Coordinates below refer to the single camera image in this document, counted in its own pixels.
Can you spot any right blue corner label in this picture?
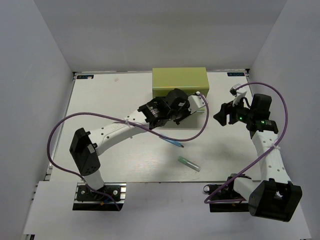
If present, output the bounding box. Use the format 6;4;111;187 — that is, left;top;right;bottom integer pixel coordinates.
227;72;245;77

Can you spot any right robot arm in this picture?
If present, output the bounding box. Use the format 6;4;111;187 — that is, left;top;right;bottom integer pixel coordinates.
210;93;303;222

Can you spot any left blue corner label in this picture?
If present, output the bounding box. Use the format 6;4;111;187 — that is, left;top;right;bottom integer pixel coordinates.
76;74;94;80

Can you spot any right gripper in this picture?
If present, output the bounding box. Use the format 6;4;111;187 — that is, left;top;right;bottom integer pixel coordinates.
213;94;255;126

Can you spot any blue corner label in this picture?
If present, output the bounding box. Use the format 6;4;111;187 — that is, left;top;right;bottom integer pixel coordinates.
227;72;245;77
76;74;94;80

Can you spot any green metal drawer box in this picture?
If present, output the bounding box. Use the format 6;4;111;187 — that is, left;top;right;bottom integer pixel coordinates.
151;66;210;128

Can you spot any green cap lead case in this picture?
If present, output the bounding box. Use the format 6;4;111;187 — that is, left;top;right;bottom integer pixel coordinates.
178;156;201;172

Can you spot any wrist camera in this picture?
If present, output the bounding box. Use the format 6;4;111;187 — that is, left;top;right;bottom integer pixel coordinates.
187;91;206;114
229;84;247;107

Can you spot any blue utility knife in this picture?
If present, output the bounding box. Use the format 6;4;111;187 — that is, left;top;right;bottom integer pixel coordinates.
160;137;184;148

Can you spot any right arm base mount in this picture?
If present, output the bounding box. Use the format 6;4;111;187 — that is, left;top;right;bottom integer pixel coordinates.
207;174;258;213

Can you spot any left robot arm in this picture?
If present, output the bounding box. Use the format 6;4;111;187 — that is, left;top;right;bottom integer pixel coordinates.
69;88;205;200

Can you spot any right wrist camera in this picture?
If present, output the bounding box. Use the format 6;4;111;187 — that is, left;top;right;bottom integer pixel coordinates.
229;84;247;107

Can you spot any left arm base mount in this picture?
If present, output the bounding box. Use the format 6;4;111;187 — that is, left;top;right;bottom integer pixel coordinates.
72;183;127;212

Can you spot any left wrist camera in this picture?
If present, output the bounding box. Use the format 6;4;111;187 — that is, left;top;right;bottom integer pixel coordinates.
187;91;206;114

